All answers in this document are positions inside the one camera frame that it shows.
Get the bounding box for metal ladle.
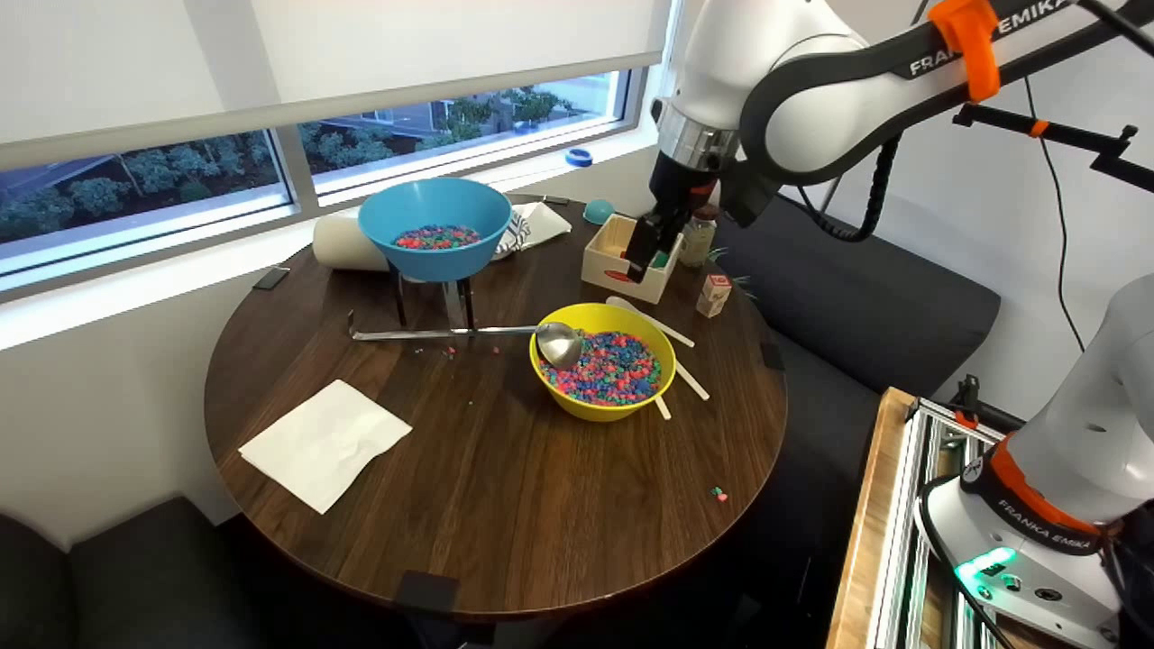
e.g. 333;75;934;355
346;321;586;373

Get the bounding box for patterned cloth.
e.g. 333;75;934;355
495;214;533;265

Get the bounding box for colourful beads in yellow bowl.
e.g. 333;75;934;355
542;332;667;407

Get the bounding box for blue bowl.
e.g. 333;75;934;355
352;178;515;290

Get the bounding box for white window blind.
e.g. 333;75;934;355
0;0;679;173

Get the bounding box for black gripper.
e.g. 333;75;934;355
622;153;724;277

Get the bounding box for black clamp knob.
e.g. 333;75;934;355
949;373;983;421

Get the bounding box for small pale wooden block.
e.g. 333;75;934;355
692;271;735;324

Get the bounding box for white window frame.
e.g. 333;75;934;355
0;66;679;303

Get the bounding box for black ottoman seat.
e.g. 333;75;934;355
0;494;412;649

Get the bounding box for black couch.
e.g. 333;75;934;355
643;185;1003;649

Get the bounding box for round dark wooden table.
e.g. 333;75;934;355
199;195;792;649

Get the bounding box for light wooden board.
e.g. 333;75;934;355
821;387;924;649

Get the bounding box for white square napkin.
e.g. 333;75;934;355
235;377;414;518

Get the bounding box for aluminium frame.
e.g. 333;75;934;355
866;392;1023;649

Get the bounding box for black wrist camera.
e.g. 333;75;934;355
717;158;783;231

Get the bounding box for glass spice jar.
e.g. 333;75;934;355
679;214;722;271

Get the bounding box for orange cable strap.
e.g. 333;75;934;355
924;0;1007;104

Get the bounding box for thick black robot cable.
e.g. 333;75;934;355
788;122;910;246

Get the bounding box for white folded paper sheet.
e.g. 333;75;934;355
515;200;578;248

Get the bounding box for colourful beads in blue bowl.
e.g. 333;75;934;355
391;219;483;255

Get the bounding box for light wooden box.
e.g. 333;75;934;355
578;214;685;308

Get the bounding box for thin black wall cable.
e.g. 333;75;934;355
1021;75;1090;355

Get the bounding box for yellow bowl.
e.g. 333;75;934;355
526;298;680;427

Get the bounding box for black bowl stand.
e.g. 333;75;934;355
384;265;479;340

